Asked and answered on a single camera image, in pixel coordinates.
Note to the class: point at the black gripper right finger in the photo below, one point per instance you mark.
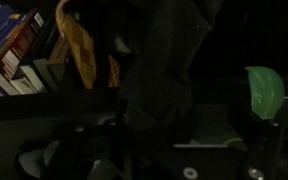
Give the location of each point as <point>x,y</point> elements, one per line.
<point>263,139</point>

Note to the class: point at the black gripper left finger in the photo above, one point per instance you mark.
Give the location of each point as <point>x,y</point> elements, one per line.
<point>74,155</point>

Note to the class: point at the woven bamboo basket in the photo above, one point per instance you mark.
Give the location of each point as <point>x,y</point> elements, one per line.
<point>96,68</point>

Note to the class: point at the black cloth object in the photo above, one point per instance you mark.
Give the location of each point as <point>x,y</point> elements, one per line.
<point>157,87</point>

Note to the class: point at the books on upper right shelf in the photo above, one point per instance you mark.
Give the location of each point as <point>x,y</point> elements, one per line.
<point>24,36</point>

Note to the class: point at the green pothos plant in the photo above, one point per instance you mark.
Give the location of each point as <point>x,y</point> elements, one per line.
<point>267,91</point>

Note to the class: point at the grey white sock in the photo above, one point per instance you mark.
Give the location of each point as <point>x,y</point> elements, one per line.
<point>32,163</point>

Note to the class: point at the black cube bookshelf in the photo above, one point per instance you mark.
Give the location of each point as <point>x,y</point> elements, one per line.
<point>215,151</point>

